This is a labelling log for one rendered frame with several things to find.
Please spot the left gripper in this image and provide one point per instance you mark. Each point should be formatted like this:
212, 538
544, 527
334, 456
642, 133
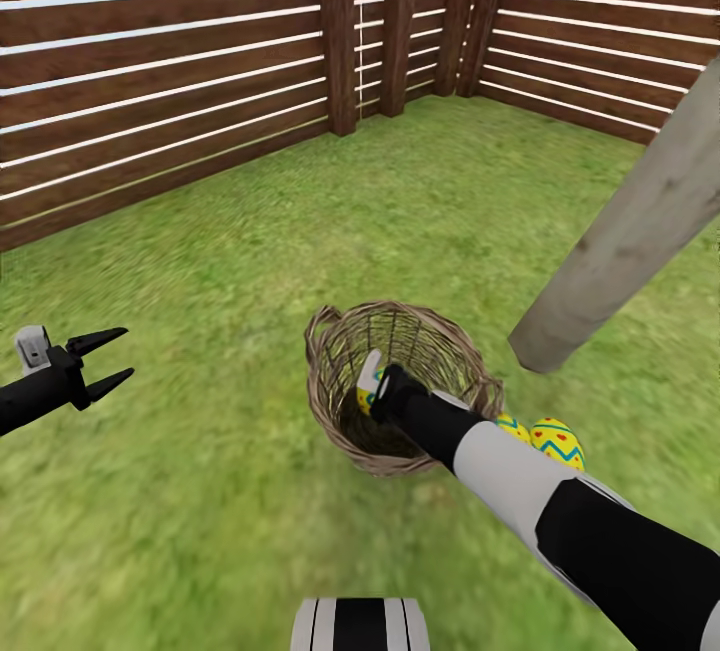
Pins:
62, 382

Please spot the easter egg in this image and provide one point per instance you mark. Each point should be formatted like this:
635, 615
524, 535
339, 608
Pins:
555, 439
513, 427
364, 399

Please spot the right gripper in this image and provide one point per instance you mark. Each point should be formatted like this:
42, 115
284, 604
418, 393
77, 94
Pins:
377, 408

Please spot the wicker basket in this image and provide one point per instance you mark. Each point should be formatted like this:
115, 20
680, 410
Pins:
331, 396

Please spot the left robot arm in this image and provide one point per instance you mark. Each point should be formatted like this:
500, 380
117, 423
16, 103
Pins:
52, 376

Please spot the tree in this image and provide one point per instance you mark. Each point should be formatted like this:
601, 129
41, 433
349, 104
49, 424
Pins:
668, 197

